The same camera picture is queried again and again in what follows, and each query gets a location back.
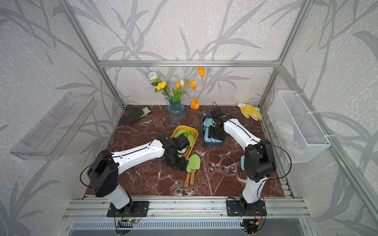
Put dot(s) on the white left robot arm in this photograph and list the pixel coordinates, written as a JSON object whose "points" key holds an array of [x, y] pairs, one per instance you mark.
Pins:
{"points": [[104, 171]]}

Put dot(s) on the blue plastic shovel rightmost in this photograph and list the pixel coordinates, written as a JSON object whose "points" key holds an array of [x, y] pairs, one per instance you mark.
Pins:
{"points": [[242, 162]]}

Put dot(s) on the glass flower vase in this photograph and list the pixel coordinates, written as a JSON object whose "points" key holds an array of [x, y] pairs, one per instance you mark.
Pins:
{"points": [[176, 111]]}

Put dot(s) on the light green square shovel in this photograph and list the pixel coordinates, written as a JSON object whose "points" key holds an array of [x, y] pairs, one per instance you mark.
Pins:
{"points": [[190, 136]]}

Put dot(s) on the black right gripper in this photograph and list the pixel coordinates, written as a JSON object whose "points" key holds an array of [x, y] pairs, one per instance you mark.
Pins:
{"points": [[221, 137]]}

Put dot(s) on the clear plastic wall shelf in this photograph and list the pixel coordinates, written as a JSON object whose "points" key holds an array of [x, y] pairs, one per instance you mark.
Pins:
{"points": [[48, 140]]}

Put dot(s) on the green shovel wooden handle right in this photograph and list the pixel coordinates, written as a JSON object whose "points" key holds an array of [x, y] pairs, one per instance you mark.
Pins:
{"points": [[192, 167]]}

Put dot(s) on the aluminium frame rail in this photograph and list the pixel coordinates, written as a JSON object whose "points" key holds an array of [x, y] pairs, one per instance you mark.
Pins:
{"points": [[170, 207]]}

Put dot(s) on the dark teal storage box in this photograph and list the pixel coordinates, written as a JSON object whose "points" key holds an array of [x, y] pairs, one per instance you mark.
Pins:
{"points": [[210, 141]]}

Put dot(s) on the light green shovel wooden handle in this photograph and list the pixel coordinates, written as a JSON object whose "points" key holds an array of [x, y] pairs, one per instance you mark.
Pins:
{"points": [[188, 176]]}

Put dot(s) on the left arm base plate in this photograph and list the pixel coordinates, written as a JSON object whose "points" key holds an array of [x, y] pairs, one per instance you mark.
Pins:
{"points": [[132, 209]]}

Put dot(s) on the yellow dotted work glove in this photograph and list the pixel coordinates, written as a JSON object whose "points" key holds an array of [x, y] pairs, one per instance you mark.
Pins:
{"points": [[250, 111]]}

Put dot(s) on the black green work glove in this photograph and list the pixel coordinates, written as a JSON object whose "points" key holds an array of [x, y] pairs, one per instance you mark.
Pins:
{"points": [[134, 115]]}

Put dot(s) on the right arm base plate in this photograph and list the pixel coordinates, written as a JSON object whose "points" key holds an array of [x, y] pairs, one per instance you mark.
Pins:
{"points": [[242, 208]]}

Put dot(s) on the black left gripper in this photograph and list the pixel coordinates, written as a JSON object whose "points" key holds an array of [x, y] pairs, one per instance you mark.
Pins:
{"points": [[180, 165]]}

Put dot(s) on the artificial flower bouquet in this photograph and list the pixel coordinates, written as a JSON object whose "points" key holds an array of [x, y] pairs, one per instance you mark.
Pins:
{"points": [[175, 94]]}

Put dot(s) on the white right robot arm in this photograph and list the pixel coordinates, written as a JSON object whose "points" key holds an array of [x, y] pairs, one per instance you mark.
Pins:
{"points": [[259, 162]]}

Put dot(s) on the yellow storage box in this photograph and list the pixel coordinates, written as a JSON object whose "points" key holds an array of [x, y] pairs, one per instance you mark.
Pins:
{"points": [[194, 131]]}

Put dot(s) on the white wire mesh basket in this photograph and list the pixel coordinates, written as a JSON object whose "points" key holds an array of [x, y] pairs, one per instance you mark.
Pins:
{"points": [[296, 128]]}

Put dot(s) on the blue shovel pair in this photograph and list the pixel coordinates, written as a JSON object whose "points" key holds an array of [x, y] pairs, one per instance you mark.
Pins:
{"points": [[208, 122]]}

